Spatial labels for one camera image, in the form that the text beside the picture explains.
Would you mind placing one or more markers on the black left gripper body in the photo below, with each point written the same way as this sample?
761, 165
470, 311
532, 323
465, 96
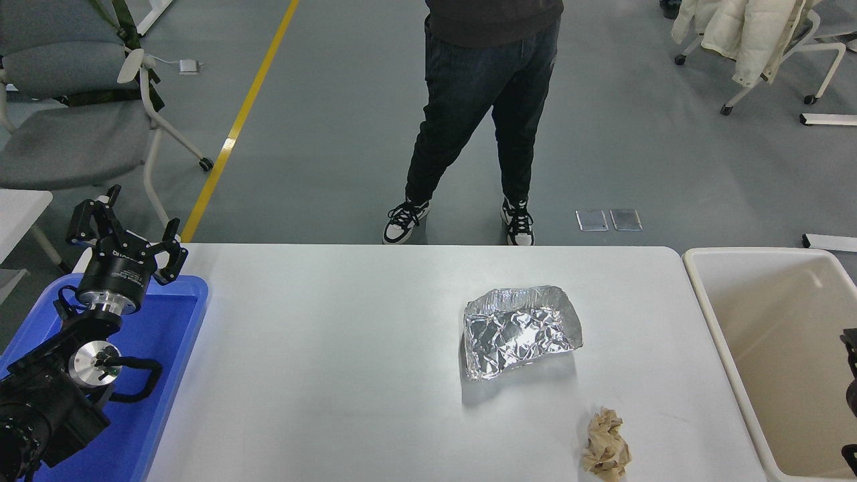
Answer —
118, 272

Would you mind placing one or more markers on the silver foil tray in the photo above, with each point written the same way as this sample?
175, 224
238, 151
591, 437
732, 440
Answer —
515, 335

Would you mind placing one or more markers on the tan paper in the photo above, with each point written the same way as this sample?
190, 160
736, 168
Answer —
606, 445

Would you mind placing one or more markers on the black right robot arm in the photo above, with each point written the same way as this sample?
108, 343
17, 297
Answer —
851, 395

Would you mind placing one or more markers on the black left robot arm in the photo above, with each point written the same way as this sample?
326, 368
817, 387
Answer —
47, 402

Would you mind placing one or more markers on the small white side table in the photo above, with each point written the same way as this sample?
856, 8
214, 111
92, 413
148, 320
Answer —
20, 214

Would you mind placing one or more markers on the grey office chair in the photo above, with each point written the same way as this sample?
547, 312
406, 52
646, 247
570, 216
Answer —
67, 140

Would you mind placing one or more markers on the blue plastic tray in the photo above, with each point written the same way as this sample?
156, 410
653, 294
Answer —
167, 348

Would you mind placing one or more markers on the white power adapter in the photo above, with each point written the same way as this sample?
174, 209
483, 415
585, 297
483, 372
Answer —
189, 65

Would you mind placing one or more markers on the white desk leg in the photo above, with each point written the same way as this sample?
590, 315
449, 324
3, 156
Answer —
157, 10

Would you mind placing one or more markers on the person with black-white shoes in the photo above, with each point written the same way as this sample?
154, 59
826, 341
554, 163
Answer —
462, 80

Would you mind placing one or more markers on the silver floor plate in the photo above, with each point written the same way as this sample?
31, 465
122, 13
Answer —
592, 220
626, 219

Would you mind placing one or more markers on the person with black shoes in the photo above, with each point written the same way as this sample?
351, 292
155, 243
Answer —
669, 7

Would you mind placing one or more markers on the large pale plastic bin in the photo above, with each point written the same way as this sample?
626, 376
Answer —
776, 314

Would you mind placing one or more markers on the cream padded coat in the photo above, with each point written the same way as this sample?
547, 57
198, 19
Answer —
750, 33

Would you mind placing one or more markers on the white floor bar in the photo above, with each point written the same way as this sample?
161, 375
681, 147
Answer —
830, 242
830, 119

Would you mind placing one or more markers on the white frame chair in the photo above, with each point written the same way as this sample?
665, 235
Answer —
837, 17

